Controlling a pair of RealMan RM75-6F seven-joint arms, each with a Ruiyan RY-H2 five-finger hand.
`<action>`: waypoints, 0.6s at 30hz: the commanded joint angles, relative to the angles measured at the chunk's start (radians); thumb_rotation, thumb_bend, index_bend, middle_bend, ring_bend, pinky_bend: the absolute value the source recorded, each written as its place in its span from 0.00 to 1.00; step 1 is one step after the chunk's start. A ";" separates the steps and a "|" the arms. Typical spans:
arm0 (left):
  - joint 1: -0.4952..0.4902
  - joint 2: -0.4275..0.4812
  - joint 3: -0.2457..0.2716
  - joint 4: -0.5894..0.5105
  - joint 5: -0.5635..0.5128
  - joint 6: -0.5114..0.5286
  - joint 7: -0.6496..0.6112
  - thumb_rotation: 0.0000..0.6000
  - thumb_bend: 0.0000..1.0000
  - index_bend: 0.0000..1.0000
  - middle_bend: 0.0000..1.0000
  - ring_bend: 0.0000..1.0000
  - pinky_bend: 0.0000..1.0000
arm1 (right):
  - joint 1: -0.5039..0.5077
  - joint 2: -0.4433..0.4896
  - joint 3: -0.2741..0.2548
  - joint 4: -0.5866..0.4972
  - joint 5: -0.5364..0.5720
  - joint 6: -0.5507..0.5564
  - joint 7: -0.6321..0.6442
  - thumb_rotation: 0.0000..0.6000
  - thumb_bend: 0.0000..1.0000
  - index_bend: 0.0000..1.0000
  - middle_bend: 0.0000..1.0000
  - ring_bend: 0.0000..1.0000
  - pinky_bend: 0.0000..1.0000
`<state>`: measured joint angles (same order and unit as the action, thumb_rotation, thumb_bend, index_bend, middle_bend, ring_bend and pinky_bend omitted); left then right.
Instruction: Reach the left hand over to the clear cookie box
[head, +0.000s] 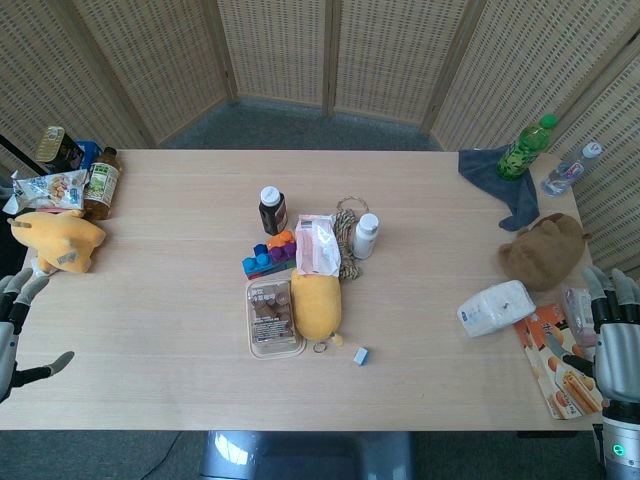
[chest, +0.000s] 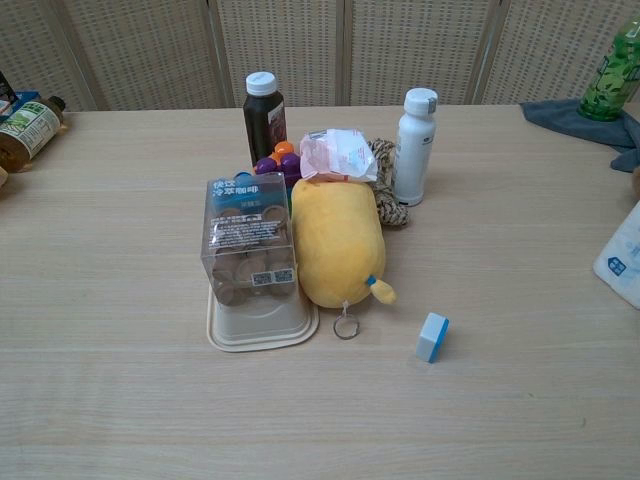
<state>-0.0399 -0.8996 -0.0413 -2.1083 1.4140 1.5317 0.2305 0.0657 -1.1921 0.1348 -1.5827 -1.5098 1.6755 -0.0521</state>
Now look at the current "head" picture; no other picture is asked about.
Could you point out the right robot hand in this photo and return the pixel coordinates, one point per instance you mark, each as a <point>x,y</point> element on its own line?
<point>617,345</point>

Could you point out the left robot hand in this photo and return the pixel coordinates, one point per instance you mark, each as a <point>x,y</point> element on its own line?
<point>10,305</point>

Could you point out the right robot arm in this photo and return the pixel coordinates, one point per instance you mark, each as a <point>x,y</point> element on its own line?
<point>620,440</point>

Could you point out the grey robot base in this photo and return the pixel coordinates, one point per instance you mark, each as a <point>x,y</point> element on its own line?
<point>305,455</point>

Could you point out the orange snack package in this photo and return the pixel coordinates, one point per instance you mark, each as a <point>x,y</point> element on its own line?
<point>555,360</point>

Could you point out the chocolate snack tray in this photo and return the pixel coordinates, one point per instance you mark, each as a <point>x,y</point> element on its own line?
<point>272,317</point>

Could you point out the pink clear snack packet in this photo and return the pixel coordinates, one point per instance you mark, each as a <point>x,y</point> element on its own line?
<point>577,312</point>

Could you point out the yellow plush dog toy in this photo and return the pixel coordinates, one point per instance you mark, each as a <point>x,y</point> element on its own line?
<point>55,240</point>

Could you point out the brown plush toy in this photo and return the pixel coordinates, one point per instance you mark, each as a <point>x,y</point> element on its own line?
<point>542,252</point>

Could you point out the blue white snack bag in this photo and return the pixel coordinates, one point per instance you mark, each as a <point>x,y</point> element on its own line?
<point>47,189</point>

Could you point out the white tissue pack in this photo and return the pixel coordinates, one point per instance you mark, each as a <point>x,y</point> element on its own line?
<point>495,307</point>

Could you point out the amber tea bottle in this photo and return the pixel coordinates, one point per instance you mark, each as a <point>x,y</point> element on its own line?
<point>102,185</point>

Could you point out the black and gold can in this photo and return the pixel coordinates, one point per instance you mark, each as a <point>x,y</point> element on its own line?
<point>57,150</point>

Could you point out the blue carton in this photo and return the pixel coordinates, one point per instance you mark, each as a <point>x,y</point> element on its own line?
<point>87,151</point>

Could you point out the clear water bottle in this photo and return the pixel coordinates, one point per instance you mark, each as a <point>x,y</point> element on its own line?
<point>567,172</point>

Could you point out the grey blue cloth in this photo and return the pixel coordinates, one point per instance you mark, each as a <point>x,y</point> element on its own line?
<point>510,192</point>

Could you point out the green soda bottle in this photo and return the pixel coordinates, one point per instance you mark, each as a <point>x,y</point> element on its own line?
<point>522,150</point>

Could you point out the small blue white eraser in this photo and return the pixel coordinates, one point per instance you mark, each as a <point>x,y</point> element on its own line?
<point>362,355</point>

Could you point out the colourful toy building blocks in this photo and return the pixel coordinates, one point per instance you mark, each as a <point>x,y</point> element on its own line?
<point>272,257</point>

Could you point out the white pill bottle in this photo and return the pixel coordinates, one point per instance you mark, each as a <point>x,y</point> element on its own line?
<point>365,235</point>

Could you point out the dark brown pill bottle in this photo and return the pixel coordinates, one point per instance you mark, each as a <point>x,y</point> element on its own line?
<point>272,210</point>

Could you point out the yellow plush toy with keyring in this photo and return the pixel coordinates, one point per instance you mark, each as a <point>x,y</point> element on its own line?
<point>315,307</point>

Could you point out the pink white snack packet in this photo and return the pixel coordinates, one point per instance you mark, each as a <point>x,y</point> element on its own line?
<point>316,245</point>

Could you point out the woven bamboo folding screen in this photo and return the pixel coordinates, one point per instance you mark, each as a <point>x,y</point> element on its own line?
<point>310,55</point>

